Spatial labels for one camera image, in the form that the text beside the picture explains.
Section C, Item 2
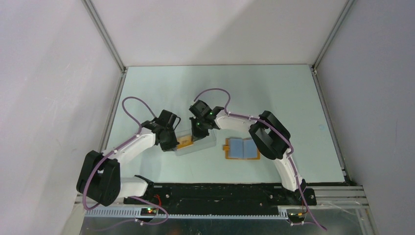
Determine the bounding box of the gold credit card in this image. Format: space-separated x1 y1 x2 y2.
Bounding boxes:
177 135 194 150

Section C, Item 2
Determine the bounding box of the clear plastic card box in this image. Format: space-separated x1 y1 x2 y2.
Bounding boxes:
175 130 216 156

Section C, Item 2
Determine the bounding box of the orange card holder wallet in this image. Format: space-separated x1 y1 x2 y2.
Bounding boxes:
223 138 261 160

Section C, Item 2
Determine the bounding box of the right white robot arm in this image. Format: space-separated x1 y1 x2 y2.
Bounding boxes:
189 100 306 205

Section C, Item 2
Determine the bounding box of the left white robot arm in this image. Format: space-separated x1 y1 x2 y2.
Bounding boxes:
76 110 180 206

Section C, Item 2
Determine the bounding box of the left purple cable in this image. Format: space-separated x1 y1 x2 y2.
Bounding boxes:
82 96 158 212

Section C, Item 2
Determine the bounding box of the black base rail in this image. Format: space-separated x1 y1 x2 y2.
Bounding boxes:
143 183 317 215

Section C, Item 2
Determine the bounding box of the grey slotted cable duct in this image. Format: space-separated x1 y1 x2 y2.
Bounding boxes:
85 207 288 220

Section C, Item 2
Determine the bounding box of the left aluminium frame post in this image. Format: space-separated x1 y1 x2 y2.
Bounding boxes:
81 0 127 150

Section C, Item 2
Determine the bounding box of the aluminium frame post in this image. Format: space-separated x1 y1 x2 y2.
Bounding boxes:
310 0 356 183
81 0 127 150

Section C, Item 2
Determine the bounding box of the right aluminium frame post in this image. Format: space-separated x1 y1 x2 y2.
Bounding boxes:
310 0 356 183

